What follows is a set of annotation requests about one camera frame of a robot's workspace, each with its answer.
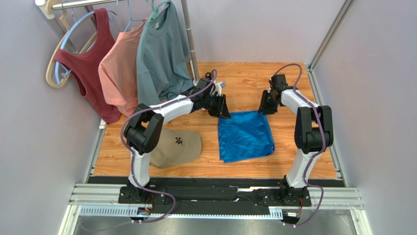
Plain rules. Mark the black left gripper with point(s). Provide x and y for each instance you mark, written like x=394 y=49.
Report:
x=222 y=110

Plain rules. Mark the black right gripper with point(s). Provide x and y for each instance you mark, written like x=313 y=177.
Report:
x=269 y=97

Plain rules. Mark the blue cloth napkin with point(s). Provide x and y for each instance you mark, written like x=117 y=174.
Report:
x=247 y=135

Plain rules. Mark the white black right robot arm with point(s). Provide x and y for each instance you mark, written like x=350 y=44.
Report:
x=313 y=131

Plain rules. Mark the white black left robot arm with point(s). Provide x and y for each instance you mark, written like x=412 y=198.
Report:
x=151 y=144

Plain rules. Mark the beige baseball cap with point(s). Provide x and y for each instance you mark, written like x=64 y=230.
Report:
x=176 y=147

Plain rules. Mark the teal t-shirt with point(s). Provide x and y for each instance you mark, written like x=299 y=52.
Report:
x=162 y=57

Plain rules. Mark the pink t-shirt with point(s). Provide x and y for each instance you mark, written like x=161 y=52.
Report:
x=118 y=71

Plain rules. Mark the teal clothes hanger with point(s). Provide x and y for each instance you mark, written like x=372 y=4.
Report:
x=155 y=9

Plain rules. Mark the maroon tank top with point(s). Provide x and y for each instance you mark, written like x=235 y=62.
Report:
x=84 y=68

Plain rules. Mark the light blue clothes hanger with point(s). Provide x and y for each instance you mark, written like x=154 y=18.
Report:
x=56 y=74

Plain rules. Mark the metal clothes rack pole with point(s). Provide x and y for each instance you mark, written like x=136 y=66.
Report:
x=187 y=32

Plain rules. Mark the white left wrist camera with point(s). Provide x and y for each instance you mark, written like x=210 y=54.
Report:
x=218 y=87

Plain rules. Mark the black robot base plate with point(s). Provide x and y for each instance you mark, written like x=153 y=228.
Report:
x=259 y=196

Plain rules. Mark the aluminium frame rail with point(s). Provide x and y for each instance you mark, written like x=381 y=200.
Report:
x=94 y=210

